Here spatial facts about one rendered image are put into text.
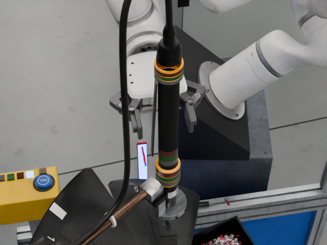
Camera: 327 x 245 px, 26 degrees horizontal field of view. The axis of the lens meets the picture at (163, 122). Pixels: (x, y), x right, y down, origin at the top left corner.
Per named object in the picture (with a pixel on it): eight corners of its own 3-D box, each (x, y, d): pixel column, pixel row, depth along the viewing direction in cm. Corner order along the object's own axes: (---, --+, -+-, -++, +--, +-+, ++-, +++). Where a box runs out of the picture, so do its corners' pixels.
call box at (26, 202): (1, 229, 181) (-7, 205, 173) (0, 197, 188) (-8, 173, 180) (63, 219, 183) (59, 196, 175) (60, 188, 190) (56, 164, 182)
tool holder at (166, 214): (160, 234, 126) (159, 203, 119) (133, 211, 130) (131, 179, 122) (194, 204, 131) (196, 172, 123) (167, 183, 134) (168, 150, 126)
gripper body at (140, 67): (176, 67, 130) (188, 113, 122) (121, 75, 128) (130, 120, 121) (177, 37, 124) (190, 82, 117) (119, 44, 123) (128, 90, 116)
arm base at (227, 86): (199, 51, 205) (248, 16, 195) (243, 89, 213) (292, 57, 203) (194, 94, 191) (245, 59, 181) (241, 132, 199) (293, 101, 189)
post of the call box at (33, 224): (32, 236, 193) (25, 210, 183) (31, 227, 195) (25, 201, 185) (43, 234, 193) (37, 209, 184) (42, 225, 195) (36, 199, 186)
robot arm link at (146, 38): (172, 61, 131) (174, 73, 129) (124, 67, 130) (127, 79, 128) (172, 27, 125) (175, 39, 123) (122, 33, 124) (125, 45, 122)
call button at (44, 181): (36, 191, 177) (35, 187, 176) (35, 178, 180) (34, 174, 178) (52, 189, 178) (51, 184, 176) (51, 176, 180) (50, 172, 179)
